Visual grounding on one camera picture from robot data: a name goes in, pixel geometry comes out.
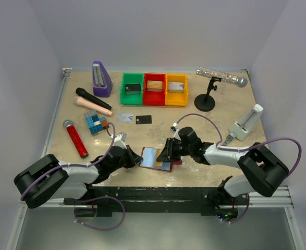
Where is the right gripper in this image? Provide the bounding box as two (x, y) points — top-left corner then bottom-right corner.
(156, 137), (193, 163)

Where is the gold credit card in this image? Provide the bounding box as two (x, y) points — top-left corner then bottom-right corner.
(154, 148), (163, 168)

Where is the red leather card holder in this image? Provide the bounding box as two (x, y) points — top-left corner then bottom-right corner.
(139, 147), (182, 172)

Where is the grey credit card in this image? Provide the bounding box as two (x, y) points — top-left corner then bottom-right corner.
(136, 115), (152, 124)

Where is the blue credit card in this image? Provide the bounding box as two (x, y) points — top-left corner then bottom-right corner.
(117, 113), (133, 123)

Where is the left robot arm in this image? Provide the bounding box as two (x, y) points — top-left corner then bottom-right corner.
(14, 145), (143, 209)

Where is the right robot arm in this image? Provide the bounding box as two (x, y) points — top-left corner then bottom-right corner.
(156, 127), (289, 204)

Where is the silver card stack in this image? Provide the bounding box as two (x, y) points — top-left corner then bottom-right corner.
(168, 81), (184, 93)

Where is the black card stack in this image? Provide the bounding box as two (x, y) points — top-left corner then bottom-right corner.
(125, 83), (141, 95)

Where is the gold card stack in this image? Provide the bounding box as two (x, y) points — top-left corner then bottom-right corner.
(146, 80), (163, 92)

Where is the blue toy brick block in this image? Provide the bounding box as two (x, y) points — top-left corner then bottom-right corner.
(84, 110), (108, 136)

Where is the yellow plastic bin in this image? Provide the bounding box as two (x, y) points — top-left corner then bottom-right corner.
(165, 73), (189, 107)

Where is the red plastic bin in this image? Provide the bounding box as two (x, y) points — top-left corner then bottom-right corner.
(143, 73), (166, 106)

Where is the black microphone stand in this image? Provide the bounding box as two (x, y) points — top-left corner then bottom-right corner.
(194, 77), (221, 112)

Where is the red glitter microphone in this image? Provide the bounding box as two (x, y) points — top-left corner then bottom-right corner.
(63, 119), (89, 159)

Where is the pink microphone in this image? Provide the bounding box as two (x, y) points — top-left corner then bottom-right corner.
(75, 96), (113, 117)

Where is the purple metronome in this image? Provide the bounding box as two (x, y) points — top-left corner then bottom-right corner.
(92, 61), (113, 97)

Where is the green plastic bin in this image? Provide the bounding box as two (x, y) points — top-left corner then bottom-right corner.
(120, 72), (144, 105)

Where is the black microphone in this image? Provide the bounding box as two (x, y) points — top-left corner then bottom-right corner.
(76, 87), (112, 110)

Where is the white metronome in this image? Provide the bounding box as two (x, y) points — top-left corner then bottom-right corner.
(222, 104), (264, 146)

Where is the silver glitter microphone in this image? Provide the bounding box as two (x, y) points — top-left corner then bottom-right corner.
(197, 67), (248, 88)

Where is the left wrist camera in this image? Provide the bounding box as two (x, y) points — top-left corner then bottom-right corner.
(110, 132), (127, 149)

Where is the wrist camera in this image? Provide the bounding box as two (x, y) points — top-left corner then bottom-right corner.
(110, 132), (127, 149)
(170, 122), (180, 140)

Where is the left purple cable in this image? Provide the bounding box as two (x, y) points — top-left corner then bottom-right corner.
(20, 122), (127, 231)

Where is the purple cable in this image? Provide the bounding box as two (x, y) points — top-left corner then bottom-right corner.
(20, 122), (127, 231)
(172, 113), (303, 224)

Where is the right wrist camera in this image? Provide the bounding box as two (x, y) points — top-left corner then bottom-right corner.
(170, 122), (180, 140)

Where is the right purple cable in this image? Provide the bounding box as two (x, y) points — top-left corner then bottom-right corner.
(172, 113), (303, 224)

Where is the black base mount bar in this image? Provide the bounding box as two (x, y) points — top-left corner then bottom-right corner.
(64, 186), (248, 217)

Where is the aluminium frame rail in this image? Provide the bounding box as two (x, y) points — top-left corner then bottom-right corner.
(18, 68), (72, 208)

